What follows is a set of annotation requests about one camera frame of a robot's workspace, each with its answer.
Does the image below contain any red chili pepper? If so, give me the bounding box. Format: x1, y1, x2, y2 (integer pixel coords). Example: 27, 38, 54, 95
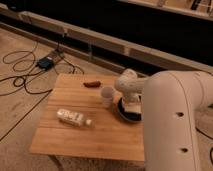
83, 81, 101, 88

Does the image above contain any wooden table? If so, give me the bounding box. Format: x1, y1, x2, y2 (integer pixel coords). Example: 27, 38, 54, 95
30, 74, 144, 162

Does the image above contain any white rectangular eraser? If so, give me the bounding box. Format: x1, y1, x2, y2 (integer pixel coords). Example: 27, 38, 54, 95
124, 105, 141, 114

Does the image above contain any black bowl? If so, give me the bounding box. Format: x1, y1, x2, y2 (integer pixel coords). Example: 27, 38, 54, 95
117, 99, 142, 122

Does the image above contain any dark power adapter box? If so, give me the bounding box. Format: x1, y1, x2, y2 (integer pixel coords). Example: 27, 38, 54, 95
36, 57, 54, 70

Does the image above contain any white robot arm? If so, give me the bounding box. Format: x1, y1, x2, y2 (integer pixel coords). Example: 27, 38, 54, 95
114, 69, 213, 171

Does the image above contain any clear plastic bottle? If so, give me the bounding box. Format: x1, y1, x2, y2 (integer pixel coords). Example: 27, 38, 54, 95
57, 109, 92, 126

